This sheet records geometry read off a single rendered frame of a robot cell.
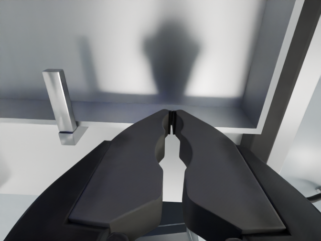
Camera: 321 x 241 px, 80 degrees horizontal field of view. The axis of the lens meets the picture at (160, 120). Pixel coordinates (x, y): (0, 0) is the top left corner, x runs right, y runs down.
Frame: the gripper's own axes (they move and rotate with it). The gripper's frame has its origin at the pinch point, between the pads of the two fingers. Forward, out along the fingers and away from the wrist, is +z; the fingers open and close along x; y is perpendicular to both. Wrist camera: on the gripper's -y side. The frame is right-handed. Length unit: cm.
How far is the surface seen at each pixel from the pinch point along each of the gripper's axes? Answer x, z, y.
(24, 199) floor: -117, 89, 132
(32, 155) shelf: -13.8, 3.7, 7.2
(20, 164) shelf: -15.6, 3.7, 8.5
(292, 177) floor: 89, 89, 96
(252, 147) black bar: 6.6, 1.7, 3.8
